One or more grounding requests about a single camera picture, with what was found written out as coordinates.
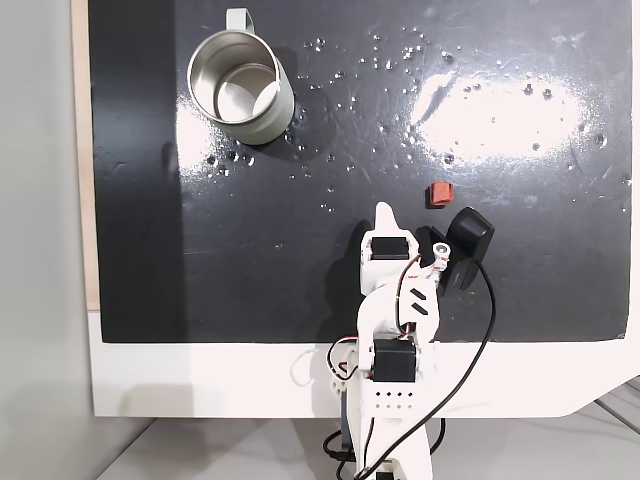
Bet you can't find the red cube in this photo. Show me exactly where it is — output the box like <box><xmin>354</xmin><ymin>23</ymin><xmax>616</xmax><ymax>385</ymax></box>
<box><xmin>425</xmin><ymin>182</ymin><xmax>455</xmax><ymax>209</ymax></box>

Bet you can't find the black oval webcam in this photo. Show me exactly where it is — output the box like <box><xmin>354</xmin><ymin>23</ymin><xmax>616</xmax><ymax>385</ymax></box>
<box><xmin>417</xmin><ymin>206</ymin><xmax>497</xmax><ymax>297</ymax></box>

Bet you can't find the black table mat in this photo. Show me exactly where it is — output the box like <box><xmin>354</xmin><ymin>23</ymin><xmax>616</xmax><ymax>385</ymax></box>
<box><xmin>87</xmin><ymin>0</ymin><xmax>634</xmax><ymax>345</ymax></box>

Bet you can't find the pale green steel mug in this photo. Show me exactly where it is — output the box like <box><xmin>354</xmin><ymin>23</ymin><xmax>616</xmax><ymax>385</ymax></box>
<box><xmin>186</xmin><ymin>7</ymin><xmax>296</xmax><ymax>147</ymax></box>

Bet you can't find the red white black servo wire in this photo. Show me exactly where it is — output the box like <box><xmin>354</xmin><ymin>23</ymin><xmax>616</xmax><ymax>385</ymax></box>
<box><xmin>394</xmin><ymin>253</ymin><xmax>441</xmax><ymax>337</ymax></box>
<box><xmin>327</xmin><ymin>337</ymin><xmax>362</xmax><ymax>382</ymax></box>

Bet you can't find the white tape roll camera mount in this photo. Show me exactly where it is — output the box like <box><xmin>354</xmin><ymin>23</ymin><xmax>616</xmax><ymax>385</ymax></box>
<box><xmin>430</xmin><ymin>242</ymin><xmax>453</xmax><ymax>275</ymax></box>

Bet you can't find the black webcam cable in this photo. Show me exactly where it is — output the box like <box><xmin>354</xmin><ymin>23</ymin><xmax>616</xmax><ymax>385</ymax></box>
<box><xmin>335</xmin><ymin>260</ymin><xmax>498</xmax><ymax>480</ymax></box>

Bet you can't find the black base cable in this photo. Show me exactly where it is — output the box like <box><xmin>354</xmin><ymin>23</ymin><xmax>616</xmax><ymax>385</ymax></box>
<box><xmin>322</xmin><ymin>417</ymin><xmax>447</xmax><ymax>480</ymax></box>

